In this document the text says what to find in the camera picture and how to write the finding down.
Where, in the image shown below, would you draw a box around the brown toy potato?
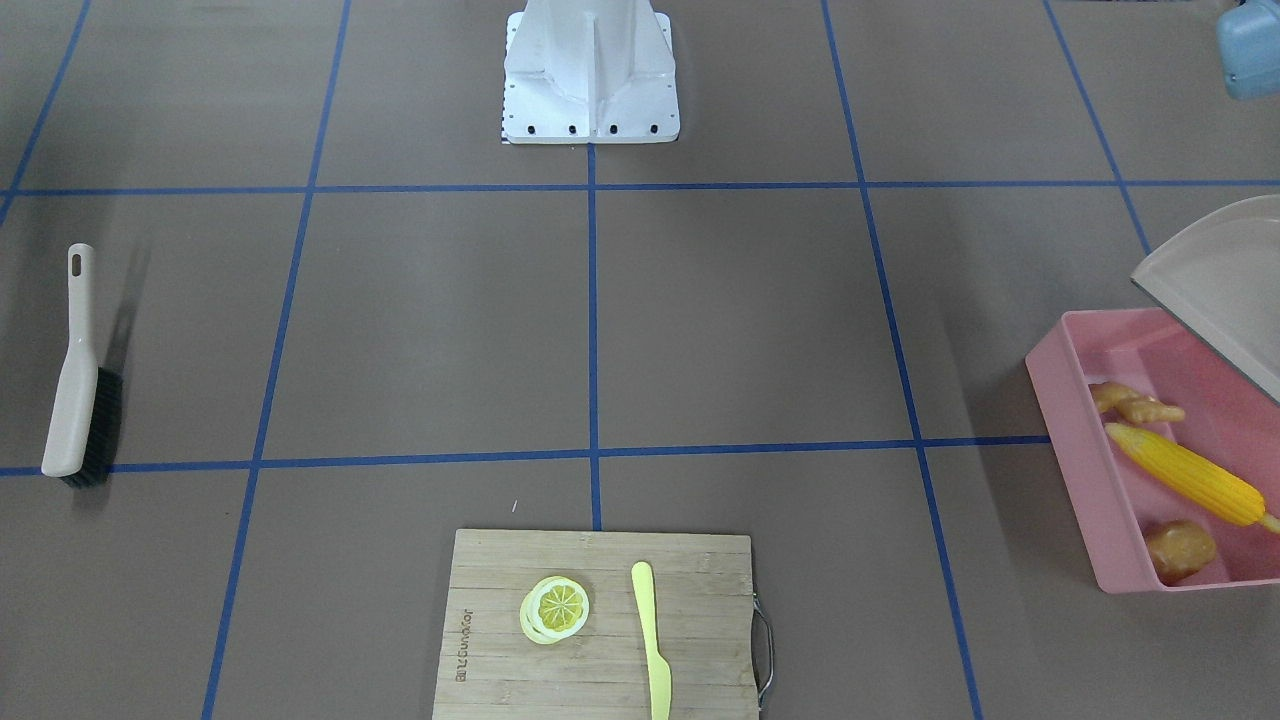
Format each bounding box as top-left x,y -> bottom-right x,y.
1143,519 -> 1219,585

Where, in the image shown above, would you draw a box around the bamboo cutting board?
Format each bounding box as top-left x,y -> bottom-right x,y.
430,529 -> 760,719

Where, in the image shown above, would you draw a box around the yellow toy corn cob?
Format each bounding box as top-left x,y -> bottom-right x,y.
1103,421 -> 1279,534

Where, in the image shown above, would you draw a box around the yellow plastic knife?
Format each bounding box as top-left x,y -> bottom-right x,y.
631,561 -> 673,719

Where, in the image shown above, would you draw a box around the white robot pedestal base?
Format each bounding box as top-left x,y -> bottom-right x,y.
500,1 -> 681,145

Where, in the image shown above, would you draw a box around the beige plastic dustpan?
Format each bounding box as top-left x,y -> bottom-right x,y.
1130,193 -> 1279,401

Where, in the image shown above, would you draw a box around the yellow lemon slices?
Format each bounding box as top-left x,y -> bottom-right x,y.
518,577 -> 591,644

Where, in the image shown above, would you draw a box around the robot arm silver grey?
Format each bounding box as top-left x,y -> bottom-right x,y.
1216,1 -> 1279,101

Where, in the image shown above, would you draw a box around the brown toy ginger root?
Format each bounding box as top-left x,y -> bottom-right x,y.
1088,380 -> 1187,425

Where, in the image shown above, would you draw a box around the white brush with black bristles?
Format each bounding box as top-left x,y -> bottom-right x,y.
41,243 -> 123,489

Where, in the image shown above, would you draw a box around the pink plastic bin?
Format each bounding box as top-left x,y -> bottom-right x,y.
1025,307 -> 1279,593

